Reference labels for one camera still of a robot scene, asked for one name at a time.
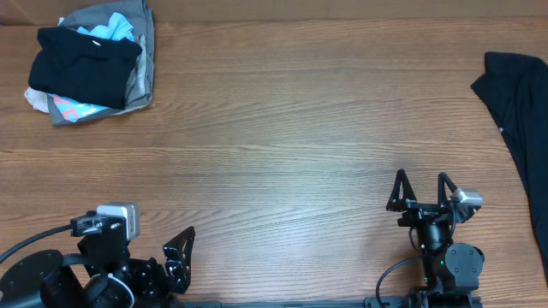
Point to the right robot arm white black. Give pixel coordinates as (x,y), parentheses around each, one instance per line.
(451,269)

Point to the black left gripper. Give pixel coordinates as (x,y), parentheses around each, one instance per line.
(177,265)

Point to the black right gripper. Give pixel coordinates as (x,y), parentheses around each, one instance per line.
(419,211)

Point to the white folded garment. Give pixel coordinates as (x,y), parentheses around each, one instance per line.
(37,99)

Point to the light blue printed t-shirt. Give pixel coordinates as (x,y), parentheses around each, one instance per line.
(66,111)

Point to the black t-shirt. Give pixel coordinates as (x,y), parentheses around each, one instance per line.
(87,69)

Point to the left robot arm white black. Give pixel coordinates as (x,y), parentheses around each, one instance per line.
(47,278)

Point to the grey folded garment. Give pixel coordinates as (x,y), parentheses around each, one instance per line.
(138,93)

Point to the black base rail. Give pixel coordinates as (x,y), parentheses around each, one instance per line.
(368,302)

